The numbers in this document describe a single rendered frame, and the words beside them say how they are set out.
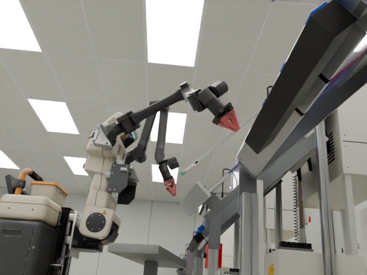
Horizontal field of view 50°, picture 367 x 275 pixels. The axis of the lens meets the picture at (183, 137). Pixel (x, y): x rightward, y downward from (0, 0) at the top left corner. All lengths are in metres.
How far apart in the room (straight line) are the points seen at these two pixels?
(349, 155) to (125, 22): 2.84
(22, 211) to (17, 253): 0.20
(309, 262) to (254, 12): 2.70
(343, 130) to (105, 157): 1.28
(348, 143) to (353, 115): 0.16
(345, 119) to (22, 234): 1.68
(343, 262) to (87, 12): 3.31
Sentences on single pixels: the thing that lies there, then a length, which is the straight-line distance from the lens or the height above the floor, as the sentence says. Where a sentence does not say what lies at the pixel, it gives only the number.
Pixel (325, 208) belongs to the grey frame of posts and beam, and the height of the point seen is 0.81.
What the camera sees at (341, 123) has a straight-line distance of 2.12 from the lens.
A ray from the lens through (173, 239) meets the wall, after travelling 10.67.
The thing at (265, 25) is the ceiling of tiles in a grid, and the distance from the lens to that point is 4.15.
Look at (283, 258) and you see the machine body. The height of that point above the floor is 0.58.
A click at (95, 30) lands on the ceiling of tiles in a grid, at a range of 4.43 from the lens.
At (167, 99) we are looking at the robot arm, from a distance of 2.04.
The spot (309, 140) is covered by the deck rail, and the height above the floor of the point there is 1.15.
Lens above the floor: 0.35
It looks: 24 degrees up
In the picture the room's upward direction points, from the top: 5 degrees clockwise
